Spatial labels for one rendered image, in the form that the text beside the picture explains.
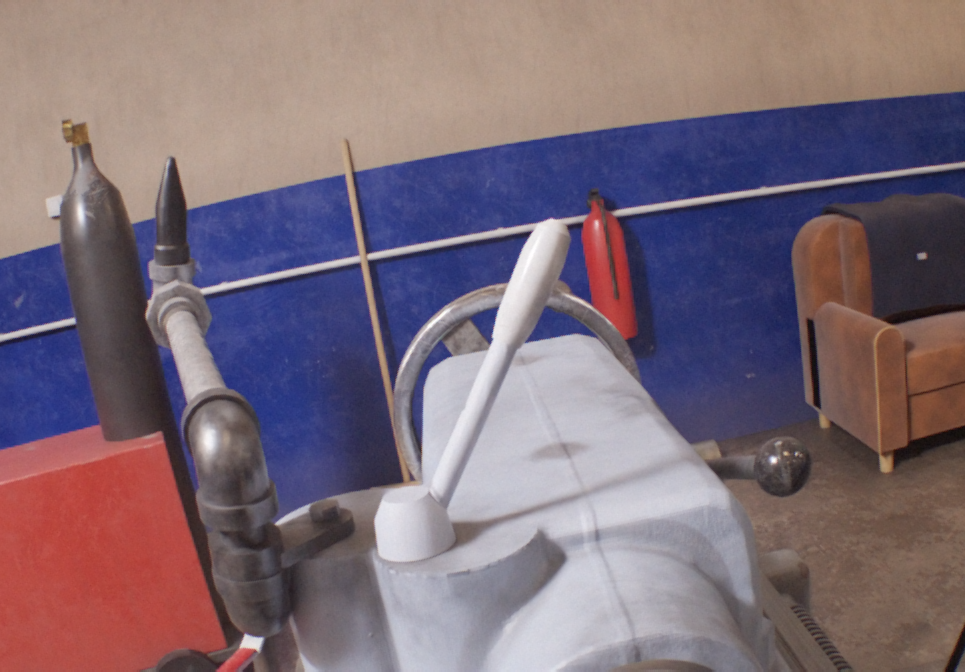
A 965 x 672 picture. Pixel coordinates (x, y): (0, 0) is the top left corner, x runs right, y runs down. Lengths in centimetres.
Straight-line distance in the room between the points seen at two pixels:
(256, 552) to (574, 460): 16
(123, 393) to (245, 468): 209
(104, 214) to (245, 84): 138
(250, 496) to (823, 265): 337
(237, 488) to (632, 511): 16
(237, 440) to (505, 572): 12
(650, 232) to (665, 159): 30
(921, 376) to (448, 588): 306
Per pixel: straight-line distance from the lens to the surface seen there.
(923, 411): 343
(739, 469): 61
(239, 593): 39
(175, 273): 65
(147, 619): 253
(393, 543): 37
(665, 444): 46
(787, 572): 118
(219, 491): 37
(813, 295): 366
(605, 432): 49
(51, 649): 258
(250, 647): 48
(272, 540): 39
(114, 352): 244
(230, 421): 38
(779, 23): 391
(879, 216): 354
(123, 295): 243
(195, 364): 47
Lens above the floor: 131
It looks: 11 degrees down
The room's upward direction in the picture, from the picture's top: 10 degrees counter-clockwise
